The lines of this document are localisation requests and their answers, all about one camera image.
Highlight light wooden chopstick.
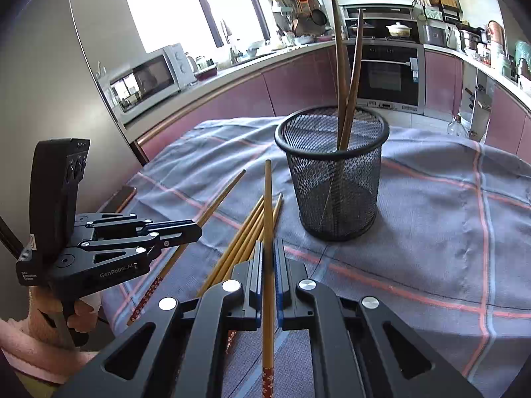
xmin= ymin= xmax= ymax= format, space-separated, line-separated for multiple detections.
xmin=126 ymin=169 xmax=247 ymax=326
xmin=248 ymin=193 xmax=284 ymax=261
xmin=206 ymin=207 xmax=266 ymax=290
xmin=219 ymin=218 xmax=267 ymax=278
xmin=196 ymin=196 xmax=265 ymax=297
xmin=261 ymin=160 xmax=276 ymax=398

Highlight pink kitchen cabinets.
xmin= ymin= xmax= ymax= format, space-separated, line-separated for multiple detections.
xmin=133 ymin=41 xmax=531 ymax=162

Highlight silver countertop appliance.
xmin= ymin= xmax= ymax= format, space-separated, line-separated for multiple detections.
xmin=423 ymin=24 xmax=449 ymax=47

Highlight grey refrigerator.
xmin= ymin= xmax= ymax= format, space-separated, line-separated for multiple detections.
xmin=0 ymin=0 xmax=150 ymax=258

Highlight built-in black oven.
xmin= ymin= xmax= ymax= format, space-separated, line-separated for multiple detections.
xmin=340 ymin=4 xmax=426 ymax=112

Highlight white casserole pot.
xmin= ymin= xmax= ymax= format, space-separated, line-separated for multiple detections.
xmin=387 ymin=22 xmax=414 ymax=38

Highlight grey plaid tablecloth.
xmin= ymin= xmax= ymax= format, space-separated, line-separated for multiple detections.
xmin=97 ymin=118 xmax=531 ymax=398

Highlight black storage rack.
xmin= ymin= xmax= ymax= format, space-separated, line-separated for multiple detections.
xmin=435 ymin=0 xmax=462 ymax=23

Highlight black mesh utensil holder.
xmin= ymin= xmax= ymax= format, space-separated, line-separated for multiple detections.
xmin=274 ymin=105 xmax=391 ymax=242

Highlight kitchen window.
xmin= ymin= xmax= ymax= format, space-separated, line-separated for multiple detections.
xmin=117 ymin=0 xmax=272 ymax=54

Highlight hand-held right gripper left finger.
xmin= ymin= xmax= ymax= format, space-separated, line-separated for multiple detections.
xmin=52 ymin=239 xmax=265 ymax=398

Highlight dark red tray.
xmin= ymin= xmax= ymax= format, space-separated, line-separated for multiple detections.
xmin=193 ymin=64 xmax=219 ymax=82

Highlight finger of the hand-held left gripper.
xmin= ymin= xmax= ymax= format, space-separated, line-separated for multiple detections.
xmin=72 ymin=232 xmax=202 ymax=264
xmin=75 ymin=213 xmax=202 ymax=241

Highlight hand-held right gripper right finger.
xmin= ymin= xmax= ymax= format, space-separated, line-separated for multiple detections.
xmin=274 ymin=238 xmax=484 ymax=398

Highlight person's left hand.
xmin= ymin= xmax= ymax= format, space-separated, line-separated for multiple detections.
xmin=66 ymin=292 xmax=102 ymax=334

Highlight white microwave oven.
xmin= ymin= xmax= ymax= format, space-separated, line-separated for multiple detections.
xmin=109 ymin=43 xmax=196 ymax=124

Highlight dark wooden chopstick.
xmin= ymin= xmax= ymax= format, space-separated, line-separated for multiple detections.
xmin=324 ymin=7 xmax=365 ymax=220
xmin=321 ymin=0 xmax=349 ymax=220

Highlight copper kettle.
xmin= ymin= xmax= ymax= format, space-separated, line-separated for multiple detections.
xmin=487 ymin=20 xmax=505 ymax=47

